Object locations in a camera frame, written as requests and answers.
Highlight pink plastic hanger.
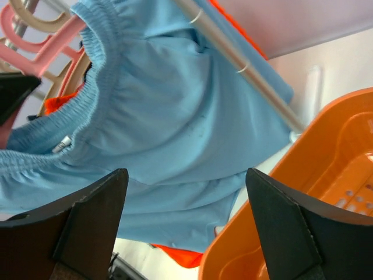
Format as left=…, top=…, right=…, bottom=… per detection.
left=1, top=1, right=86, bottom=77

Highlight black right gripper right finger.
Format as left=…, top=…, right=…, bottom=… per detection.
left=246, top=168, right=372, bottom=279

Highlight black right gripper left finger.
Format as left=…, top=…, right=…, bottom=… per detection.
left=1, top=169, right=128, bottom=279

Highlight beige plastic hanger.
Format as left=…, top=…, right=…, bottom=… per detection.
left=1, top=0, right=90, bottom=117

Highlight silver clothes rack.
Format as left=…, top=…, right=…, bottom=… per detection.
left=175, top=0, right=305, bottom=143

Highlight light blue shorts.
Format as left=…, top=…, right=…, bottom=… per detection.
left=1, top=1, right=290, bottom=253

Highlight orange plastic basket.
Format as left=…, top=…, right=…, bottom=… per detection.
left=199, top=88, right=372, bottom=279

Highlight orange shorts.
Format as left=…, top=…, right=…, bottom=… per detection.
left=43, top=1, right=268, bottom=269

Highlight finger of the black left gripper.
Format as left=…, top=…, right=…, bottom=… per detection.
left=1, top=72, right=41, bottom=125

